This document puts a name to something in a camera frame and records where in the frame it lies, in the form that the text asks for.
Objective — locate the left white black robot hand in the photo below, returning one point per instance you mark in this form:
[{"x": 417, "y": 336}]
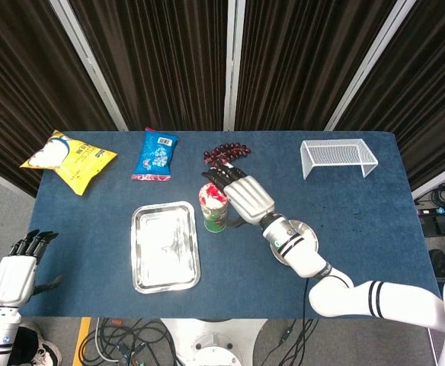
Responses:
[{"x": 13, "y": 278}]

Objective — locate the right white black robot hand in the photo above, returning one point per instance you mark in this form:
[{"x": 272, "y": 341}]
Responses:
[{"x": 249, "y": 198}]

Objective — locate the green can with red lid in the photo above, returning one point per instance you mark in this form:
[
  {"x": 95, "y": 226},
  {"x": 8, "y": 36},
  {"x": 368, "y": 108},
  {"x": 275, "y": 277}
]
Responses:
[{"x": 213, "y": 213}]

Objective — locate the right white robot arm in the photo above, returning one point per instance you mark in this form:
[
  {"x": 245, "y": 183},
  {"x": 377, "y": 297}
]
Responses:
[{"x": 306, "y": 259}]

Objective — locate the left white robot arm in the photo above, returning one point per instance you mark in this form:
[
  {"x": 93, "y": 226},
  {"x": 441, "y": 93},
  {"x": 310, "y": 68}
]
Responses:
[{"x": 1, "y": 331}]

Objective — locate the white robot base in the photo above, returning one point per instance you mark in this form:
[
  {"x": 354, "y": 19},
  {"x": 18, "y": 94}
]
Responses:
[{"x": 215, "y": 343}]

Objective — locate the red grape bunch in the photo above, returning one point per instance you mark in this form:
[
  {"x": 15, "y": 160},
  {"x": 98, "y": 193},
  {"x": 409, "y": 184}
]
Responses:
[{"x": 226, "y": 151}]

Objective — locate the round steel plate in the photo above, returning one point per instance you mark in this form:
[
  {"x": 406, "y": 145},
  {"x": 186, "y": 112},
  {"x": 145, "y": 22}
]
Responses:
[{"x": 309, "y": 233}]

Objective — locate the black white sneaker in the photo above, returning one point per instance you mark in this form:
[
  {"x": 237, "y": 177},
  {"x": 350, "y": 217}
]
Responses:
[{"x": 43, "y": 350}]

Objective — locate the yellow floor tape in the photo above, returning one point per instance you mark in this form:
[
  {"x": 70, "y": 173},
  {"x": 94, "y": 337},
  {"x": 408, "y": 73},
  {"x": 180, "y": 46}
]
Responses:
[{"x": 81, "y": 343}]

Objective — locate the rectangular steel tray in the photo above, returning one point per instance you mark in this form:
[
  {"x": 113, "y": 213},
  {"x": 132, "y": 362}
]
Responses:
[{"x": 165, "y": 248}]

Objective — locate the blue snack bag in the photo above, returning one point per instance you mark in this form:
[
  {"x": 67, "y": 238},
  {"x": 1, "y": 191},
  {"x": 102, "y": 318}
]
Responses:
[{"x": 155, "y": 156}]

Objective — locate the yellow snack bag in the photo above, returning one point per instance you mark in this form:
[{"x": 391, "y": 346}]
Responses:
[{"x": 70, "y": 162}]

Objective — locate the dark pleated curtain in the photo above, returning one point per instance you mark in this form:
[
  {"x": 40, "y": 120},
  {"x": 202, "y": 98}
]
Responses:
[
  {"x": 24, "y": 84},
  {"x": 302, "y": 65},
  {"x": 157, "y": 65},
  {"x": 428, "y": 95}
]

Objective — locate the black power strip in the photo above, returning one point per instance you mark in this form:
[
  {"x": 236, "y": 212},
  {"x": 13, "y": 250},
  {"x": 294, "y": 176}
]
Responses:
[{"x": 439, "y": 211}]

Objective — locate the white partition base rail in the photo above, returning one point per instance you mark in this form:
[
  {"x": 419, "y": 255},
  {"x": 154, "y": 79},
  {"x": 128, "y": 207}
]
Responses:
[
  {"x": 441, "y": 177},
  {"x": 5, "y": 181}
]

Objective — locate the white partition post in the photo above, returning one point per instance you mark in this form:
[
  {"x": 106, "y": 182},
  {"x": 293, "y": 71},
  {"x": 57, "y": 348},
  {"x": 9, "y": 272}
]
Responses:
[
  {"x": 89, "y": 65},
  {"x": 371, "y": 65},
  {"x": 233, "y": 65}
]

